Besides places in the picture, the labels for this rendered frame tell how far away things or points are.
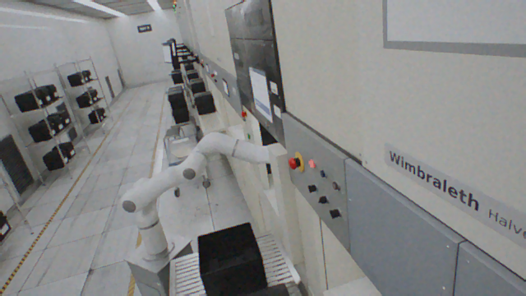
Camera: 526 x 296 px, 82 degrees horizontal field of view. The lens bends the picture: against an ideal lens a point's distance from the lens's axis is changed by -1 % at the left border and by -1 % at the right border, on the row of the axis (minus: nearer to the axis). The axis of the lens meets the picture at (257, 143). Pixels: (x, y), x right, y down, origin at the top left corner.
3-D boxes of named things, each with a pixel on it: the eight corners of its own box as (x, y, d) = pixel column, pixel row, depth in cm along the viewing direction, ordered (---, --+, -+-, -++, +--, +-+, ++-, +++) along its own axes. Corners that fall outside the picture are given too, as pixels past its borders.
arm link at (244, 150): (239, 131, 136) (303, 152, 137) (237, 141, 151) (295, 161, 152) (233, 149, 133) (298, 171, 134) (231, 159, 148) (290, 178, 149)
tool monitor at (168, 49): (166, 69, 471) (159, 44, 458) (199, 62, 480) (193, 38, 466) (165, 71, 433) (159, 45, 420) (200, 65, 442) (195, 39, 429)
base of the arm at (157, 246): (134, 256, 174) (123, 229, 167) (159, 235, 188) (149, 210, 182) (156, 265, 164) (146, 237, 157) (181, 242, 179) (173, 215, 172)
